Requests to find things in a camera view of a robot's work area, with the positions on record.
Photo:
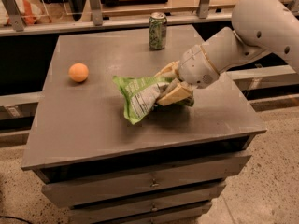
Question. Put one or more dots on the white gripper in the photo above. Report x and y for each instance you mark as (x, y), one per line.
(195, 66)

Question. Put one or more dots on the green rice chip bag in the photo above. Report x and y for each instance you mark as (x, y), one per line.
(141, 94)

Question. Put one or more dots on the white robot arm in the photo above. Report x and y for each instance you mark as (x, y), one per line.
(259, 27)

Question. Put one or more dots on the orange white bag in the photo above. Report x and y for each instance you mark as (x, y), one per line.
(29, 11)

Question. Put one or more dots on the green soda can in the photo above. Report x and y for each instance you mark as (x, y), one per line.
(157, 30)

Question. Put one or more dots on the grey drawer cabinet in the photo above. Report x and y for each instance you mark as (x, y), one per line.
(93, 161)

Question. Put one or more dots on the orange ball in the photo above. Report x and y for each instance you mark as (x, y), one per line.
(78, 72)

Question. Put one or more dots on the top drawer knob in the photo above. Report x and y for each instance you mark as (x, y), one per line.
(154, 184)

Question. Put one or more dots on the drawer knob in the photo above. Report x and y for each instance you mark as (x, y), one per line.
(154, 208)
(154, 184)

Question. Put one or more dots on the grey metal railing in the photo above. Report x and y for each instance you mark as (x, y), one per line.
(97, 16)

